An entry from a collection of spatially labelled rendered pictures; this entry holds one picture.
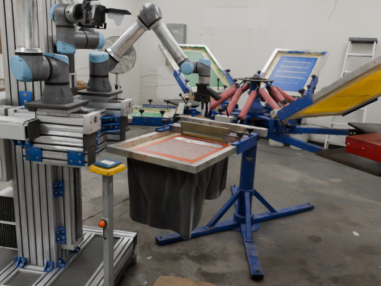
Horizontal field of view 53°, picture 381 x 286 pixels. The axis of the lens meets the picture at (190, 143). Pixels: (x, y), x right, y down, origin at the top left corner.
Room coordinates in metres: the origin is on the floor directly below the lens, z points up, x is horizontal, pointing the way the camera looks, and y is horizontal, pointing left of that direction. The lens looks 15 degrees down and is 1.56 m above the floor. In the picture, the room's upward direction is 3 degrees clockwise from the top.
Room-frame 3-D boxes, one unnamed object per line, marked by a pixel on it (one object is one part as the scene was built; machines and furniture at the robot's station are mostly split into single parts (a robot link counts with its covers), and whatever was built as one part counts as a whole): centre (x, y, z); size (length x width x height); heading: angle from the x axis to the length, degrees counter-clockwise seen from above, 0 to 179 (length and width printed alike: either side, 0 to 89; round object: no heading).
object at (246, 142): (2.30, -0.34, 0.98); 0.30 x 0.05 x 0.07; 150
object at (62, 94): (1.85, 0.66, 1.31); 0.15 x 0.15 x 0.10
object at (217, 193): (2.08, -0.13, 0.74); 0.46 x 0.04 x 0.42; 150
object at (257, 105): (3.14, -0.51, 0.67); 0.39 x 0.39 x 1.35
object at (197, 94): (2.43, -0.06, 1.26); 0.09 x 0.08 x 0.12; 60
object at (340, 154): (2.56, -0.84, 0.91); 1.34 x 0.40 x 0.08; 30
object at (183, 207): (1.98, 0.17, 0.74); 0.45 x 0.03 x 0.43; 60
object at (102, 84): (2.33, 0.58, 1.31); 0.15 x 0.15 x 0.10
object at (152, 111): (3.15, 0.40, 1.05); 1.08 x 0.61 x 0.23; 90
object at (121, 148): (2.23, 0.02, 0.97); 0.79 x 0.58 x 0.04; 150
